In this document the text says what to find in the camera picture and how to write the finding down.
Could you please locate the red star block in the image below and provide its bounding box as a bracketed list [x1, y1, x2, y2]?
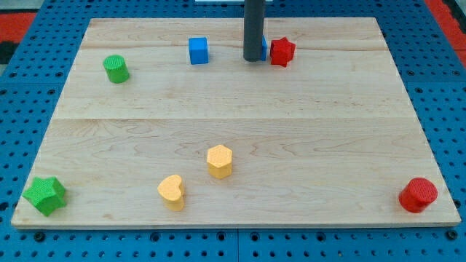
[269, 37, 296, 67]

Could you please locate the green star block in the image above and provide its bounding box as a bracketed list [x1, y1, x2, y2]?
[22, 177, 66, 217]

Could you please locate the yellow hexagon block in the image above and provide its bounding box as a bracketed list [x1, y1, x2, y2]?
[207, 145, 232, 179]

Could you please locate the wooden board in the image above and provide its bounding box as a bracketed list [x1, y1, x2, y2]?
[11, 17, 461, 229]

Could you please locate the blue block behind rod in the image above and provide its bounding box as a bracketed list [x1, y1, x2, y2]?
[261, 36, 267, 61]

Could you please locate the yellow heart block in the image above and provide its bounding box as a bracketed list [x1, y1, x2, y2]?
[157, 175, 184, 211]

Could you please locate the blue cube block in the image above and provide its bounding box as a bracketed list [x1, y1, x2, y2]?
[189, 37, 209, 65]

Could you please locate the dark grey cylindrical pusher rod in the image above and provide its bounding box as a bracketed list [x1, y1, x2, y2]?
[243, 0, 265, 62]

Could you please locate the green cylinder block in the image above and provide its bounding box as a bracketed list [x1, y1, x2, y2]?
[103, 55, 130, 84]

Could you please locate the red cylinder block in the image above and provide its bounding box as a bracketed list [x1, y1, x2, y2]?
[398, 178, 438, 213]

